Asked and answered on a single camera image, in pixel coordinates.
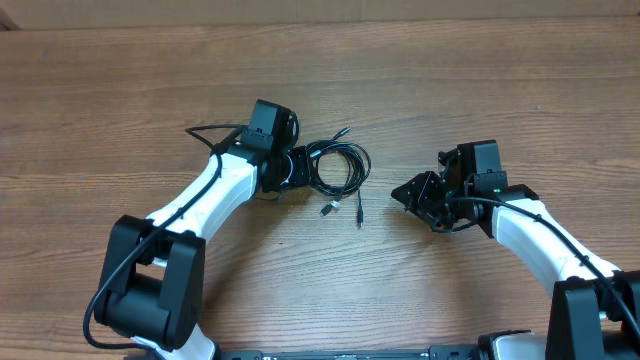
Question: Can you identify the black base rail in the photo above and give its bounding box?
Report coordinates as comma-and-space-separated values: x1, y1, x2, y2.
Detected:
213, 345, 485, 360

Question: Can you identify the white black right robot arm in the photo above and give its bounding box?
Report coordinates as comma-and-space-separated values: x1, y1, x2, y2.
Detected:
391, 141, 639, 359

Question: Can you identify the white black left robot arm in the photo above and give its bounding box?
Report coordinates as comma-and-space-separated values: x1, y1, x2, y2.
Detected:
85, 145, 309, 359

